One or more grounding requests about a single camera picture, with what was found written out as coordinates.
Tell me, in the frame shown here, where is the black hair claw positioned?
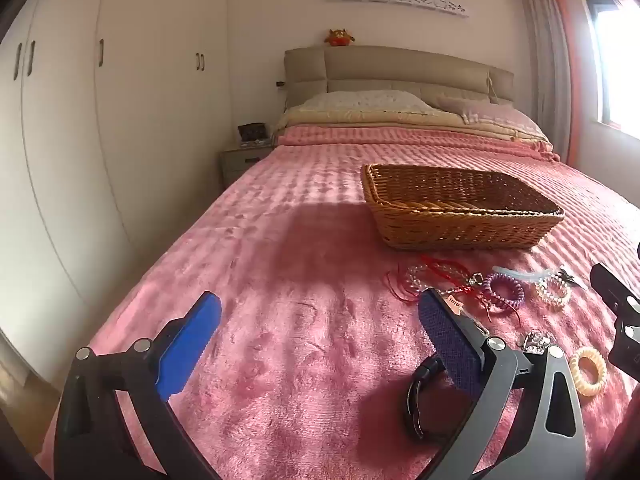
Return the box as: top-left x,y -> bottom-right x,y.
404,352 -> 452,444

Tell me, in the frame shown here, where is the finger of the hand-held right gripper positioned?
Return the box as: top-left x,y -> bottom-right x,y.
589,244 -> 640,377

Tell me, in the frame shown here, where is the woven wicker basket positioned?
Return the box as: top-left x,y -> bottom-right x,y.
361,162 -> 566,252

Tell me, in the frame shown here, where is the light blue hair clip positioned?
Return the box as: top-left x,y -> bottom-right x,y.
492,265 -> 557,282

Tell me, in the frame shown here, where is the pink plush blanket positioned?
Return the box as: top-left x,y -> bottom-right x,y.
35,127 -> 640,480

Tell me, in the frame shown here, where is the window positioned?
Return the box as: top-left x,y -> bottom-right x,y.
580,0 -> 640,134

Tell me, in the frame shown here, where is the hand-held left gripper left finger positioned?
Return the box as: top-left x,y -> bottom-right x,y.
52,290 -> 223,480

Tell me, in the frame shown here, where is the small silver hair clip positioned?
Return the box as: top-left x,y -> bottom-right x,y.
554,266 -> 589,291

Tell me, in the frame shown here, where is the dark picture frame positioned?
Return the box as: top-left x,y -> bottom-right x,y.
237,122 -> 269,144

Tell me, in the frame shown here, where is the beige quilt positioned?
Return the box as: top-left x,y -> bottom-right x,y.
275,102 -> 554,155

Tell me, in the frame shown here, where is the silver rhinestone hair clip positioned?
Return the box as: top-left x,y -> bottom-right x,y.
522,331 -> 556,354

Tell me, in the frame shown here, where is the purple spiral hair tie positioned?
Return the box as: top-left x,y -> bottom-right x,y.
483,271 -> 526,308

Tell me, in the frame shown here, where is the beige nightstand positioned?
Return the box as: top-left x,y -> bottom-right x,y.
220,144 -> 275,192

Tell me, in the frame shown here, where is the white patterned pillow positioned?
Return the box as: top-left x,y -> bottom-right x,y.
300,91 -> 437,114

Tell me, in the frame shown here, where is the red string bracelet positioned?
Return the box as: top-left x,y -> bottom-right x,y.
385,255 -> 523,328

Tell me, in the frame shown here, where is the white pearl bracelet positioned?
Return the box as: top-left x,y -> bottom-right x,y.
535,276 -> 572,307

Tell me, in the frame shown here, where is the white wardrobe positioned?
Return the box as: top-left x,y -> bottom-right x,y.
0,0 -> 236,386

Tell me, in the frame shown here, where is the peach spiral hair tie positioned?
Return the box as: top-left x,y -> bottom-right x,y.
569,346 -> 609,399

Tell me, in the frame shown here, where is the pink pillow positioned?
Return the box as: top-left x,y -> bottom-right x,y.
434,96 -> 545,132

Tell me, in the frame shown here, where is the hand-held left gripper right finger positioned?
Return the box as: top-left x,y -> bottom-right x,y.
417,287 -> 589,480

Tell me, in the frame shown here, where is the grey and orange curtain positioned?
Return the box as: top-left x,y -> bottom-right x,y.
515,0 -> 584,167

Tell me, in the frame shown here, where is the beige padded headboard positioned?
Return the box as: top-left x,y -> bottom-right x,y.
283,46 -> 516,112

